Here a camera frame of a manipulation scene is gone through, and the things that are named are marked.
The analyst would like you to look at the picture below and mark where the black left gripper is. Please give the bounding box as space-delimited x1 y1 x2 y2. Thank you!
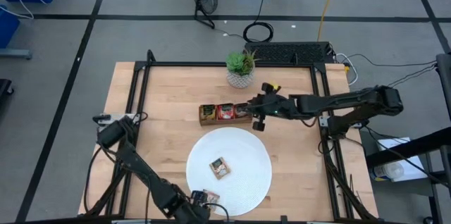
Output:
162 184 212 224

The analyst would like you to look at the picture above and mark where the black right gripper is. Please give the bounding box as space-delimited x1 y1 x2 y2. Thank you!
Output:
245 82 295 132

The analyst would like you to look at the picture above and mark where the red tea packet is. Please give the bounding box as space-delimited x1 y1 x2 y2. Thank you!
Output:
216 103 235 120

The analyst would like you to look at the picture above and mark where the orange tea packet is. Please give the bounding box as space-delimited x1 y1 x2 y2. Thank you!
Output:
200 104 217 119

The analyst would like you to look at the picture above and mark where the wooden three-compartment tray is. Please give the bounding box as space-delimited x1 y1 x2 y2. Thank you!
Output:
198 102 254 127

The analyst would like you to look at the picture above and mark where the succulent in patterned grey pot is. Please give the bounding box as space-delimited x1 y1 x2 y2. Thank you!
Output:
225 49 261 89

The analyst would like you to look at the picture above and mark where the white round woven placemat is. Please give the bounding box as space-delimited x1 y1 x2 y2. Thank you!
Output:
185 127 273 217

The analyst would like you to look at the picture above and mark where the black metal stand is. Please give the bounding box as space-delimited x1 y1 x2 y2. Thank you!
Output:
365 54 451 224

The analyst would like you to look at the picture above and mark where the white box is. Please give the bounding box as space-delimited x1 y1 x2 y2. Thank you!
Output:
369 137 428 182

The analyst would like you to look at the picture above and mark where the blue cart with grey base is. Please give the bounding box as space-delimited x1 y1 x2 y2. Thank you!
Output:
0 5 33 60

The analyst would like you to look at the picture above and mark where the black cable bundle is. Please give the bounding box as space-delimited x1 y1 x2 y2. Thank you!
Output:
318 135 376 221
83 134 139 217

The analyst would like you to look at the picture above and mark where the black coiled cable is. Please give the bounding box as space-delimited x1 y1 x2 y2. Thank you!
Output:
242 0 275 44

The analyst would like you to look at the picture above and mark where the white cable loop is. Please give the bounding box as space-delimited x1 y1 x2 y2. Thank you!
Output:
336 54 358 87

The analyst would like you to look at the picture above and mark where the yellow cable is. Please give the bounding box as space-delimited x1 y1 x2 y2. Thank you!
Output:
316 0 342 42

